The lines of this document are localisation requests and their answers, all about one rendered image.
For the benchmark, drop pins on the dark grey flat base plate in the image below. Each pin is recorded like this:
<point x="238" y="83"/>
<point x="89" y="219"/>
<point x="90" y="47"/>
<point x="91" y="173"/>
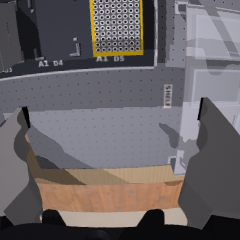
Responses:
<point x="111" y="118"/>

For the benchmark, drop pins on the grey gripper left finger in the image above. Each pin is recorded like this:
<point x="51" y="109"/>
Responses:
<point x="20" y="198"/>

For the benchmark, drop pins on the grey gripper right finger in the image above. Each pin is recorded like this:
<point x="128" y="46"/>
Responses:
<point x="210" y="193"/>

